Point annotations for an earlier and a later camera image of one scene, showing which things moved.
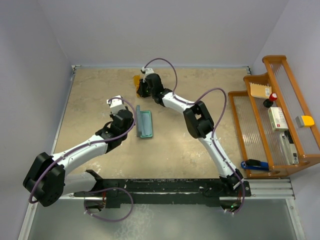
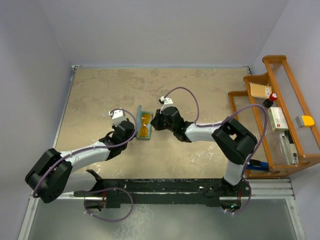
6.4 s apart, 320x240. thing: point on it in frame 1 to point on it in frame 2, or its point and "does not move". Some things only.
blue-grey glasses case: x=144 y=123 does not move
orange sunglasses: x=136 y=81 to x=146 y=120
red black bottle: x=269 y=102 does not move
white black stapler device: x=288 y=148 does not move
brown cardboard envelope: x=260 y=91 does not move
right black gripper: x=141 y=91 to x=156 y=121
